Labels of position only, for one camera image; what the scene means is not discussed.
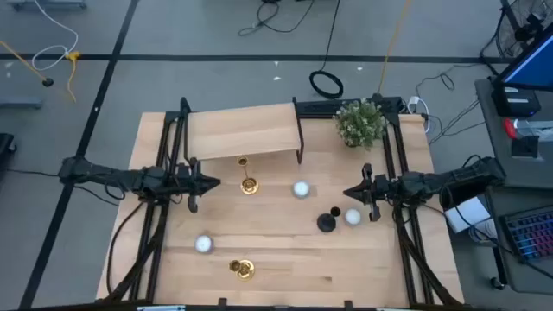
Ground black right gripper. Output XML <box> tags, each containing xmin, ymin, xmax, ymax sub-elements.
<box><xmin>343</xmin><ymin>162</ymin><xmax>405</xmax><ymax>223</ymax></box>

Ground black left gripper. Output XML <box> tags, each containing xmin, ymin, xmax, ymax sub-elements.
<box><xmin>171</xmin><ymin>156</ymin><xmax>222</xmax><ymax>214</ymax></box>

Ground tall gold candlestick holder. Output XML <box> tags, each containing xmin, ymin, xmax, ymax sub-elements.
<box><xmin>236</xmin><ymin>155</ymin><xmax>260</xmax><ymax>196</ymax></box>

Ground black candlestick holder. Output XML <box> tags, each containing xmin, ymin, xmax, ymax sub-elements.
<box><xmin>316</xmin><ymin>206</ymin><xmax>342</xmax><ymax>234</ymax></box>

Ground wooden shelf riser black legs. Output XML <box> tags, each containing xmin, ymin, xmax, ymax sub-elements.
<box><xmin>179</xmin><ymin>97</ymin><xmax>305</xmax><ymax>166</ymax></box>

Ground green potted plant black pot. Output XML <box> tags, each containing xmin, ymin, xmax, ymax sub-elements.
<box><xmin>333</xmin><ymin>98</ymin><xmax>388</xmax><ymax>150</ymax></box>

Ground short gold candlestick holder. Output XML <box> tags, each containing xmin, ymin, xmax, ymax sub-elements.
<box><xmin>228</xmin><ymin>258</ymin><xmax>257</xmax><ymax>282</ymax></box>

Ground white power adapter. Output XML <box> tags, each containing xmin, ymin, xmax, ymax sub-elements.
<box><xmin>405</xmin><ymin>95</ymin><xmax>432</xmax><ymax>134</ymax></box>

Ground white box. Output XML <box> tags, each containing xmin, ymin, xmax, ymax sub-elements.
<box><xmin>443</xmin><ymin>196</ymin><xmax>492</xmax><ymax>235</ymax></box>

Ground dark grey desk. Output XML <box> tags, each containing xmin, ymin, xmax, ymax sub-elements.
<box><xmin>474</xmin><ymin>77</ymin><xmax>553</xmax><ymax>189</ymax></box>

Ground small black square box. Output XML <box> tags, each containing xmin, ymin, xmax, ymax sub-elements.
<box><xmin>511</xmin><ymin>136</ymin><xmax>540</xmax><ymax>160</ymax></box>

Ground black box device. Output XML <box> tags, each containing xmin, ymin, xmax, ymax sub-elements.
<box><xmin>491</xmin><ymin>84</ymin><xmax>542</xmax><ymax>118</ymax></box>

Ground backlit rainbow keyboard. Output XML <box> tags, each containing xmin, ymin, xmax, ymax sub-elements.
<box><xmin>500</xmin><ymin>206</ymin><xmax>553</xmax><ymax>265</ymax></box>

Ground grey wheeled cart desk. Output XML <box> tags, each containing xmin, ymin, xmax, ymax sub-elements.
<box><xmin>483</xmin><ymin>185</ymin><xmax>553</xmax><ymax>297</ymax></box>

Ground grey metal base bar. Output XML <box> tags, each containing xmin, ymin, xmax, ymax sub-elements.
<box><xmin>0</xmin><ymin>97</ymin><xmax>44</xmax><ymax>111</ymax></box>
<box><xmin>8</xmin><ymin>0</ymin><xmax>88</xmax><ymax>12</ymax></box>

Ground large computer monitor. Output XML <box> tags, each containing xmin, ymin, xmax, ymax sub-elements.
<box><xmin>494</xmin><ymin>23</ymin><xmax>553</xmax><ymax>92</ymax></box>

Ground black floor fan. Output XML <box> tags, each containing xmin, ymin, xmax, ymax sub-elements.
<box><xmin>479</xmin><ymin>0</ymin><xmax>553</xmax><ymax>77</ymax></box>

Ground black aluminium frame crossbar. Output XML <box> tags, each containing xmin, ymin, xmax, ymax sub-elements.
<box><xmin>293</xmin><ymin>97</ymin><xmax>405</xmax><ymax>120</ymax></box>

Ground coiled black cable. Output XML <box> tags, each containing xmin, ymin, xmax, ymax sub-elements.
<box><xmin>308</xmin><ymin>0</ymin><xmax>346</xmax><ymax>100</ymax></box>

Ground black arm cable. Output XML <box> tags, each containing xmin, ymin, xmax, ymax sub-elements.
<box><xmin>105</xmin><ymin>200</ymin><xmax>148</xmax><ymax>297</ymax></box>

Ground long yellow cable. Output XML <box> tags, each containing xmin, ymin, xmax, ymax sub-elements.
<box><xmin>378</xmin><ymin>0</ymin><xmax>412</xmax><ymax>97</ymax></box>

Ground looped black cable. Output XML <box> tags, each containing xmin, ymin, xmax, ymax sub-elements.
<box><xmin>237</xmin><ymin>0</ymin><xmax>316</xmax><ymax>37</ymax></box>

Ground yellow cable with plug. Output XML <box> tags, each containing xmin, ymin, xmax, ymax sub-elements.
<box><xmin>63</xmin><ymin>50</ymin><xmax>82</xmax><ymax>105</ymax></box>

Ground yellow cord with black end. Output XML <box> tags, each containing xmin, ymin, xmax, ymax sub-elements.
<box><xmin>0</xmin><ymin>41</ymin><xmax>55</xmax><ymax>88</ymax></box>

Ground white cable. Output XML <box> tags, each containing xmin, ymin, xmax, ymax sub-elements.
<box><xmin>31</xmin><ymin>0</ymin><xmax>80</xmax><ymax>73</ymax></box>

